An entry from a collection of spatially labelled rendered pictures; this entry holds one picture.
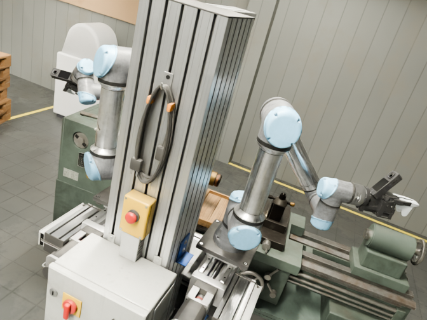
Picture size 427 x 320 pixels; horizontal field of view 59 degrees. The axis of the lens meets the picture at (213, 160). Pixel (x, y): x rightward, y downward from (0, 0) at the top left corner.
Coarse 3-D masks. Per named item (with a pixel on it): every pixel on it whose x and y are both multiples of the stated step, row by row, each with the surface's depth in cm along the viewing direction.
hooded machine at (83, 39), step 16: (80, 32) 452; (96, 32) 451; (112, 32) 484; (64, 48) 466; (80, 48) 460; (96, 48) 453; (64, 64) 469; (96, 80) 464; (64, 96) 485; (64, 112) 494
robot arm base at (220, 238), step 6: (222, 222) 152; (222, 228) 151; (216, 234) 154; (222, 234) 150; (216, 240) 152; (222, 240) 150; (228, 240) 149; (222, 246) 150; (228, 246) 149; (234, 252) 150; (240, 252) 151
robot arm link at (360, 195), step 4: (356, 184) 131; (356, 188) 129; (360, 188) 129; (364, 188) 130; (356, 192) 128; (360, 192) 128; (364, 192) 129; (356, 196) 129; (360, 196) 128; (364, 196) 128; (356, 200) 129; (360, 200) 129; (364, 200) 129; (356, 204) 130; (360, 204) 130
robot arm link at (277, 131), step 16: (272, 112) 115; (288, 112) 113; (272, 128) 114; (288, 128) 114; (272, 144) 116; (288, 144) 116; (256, 160) 124; (272, 160) 121; (256, 176) 125; (272, 176) 124; (256, 192) 126; (240, 208) 132; (256, 208) 129; (240, 224) 131; (256, 224) 130; (240, 240) 132; (256, 240) 132
